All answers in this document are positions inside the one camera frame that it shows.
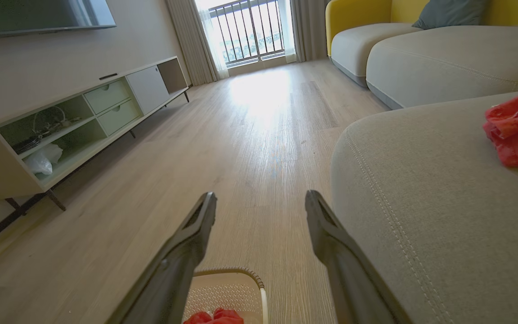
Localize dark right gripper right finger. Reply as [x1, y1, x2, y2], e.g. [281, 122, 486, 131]
[305, 189, 413, 324]

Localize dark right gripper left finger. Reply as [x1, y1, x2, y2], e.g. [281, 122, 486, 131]
[106, 192, 218, 324]

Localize red cloth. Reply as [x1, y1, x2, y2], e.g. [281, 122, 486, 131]
[183, 308, 245, 324]

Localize grey sofa seat section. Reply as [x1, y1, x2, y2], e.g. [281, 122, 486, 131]
[330, 22, 422, 87]
[366, 25, 518, 110]
[331, 90, 518, 324]

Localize white laundry basket brown rim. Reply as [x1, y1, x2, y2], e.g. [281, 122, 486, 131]
[182, 268, 269, 324]

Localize pale green cabinet drawer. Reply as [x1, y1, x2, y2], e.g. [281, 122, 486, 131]
[97, 99, 143, 136]
[83, 80, 132, 115]

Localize white plastic bag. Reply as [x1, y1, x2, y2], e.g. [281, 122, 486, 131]
[24, 144, 64, 176]

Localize grey cabinet door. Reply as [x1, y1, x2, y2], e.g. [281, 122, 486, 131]
[126, 65, 170, 115]

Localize white sheer curtain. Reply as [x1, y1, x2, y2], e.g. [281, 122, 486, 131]
[195, 0, 231, 81]

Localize beige window curtain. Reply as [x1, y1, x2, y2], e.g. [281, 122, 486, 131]
[165, 0, 218, 86]
[290, 0, 331, 63]

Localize dark metal balcony railing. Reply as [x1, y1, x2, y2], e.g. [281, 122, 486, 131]
[208, 0, 286, 64]

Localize blue grey cushion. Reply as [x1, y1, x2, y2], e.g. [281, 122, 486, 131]
[411, 0, 490, 31]

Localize dark cable bundle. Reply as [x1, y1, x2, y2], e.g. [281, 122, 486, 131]
[13, 134, 45, 154]

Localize wall mounted flat television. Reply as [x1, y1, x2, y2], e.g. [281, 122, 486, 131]
[0, 0, 117, 39]

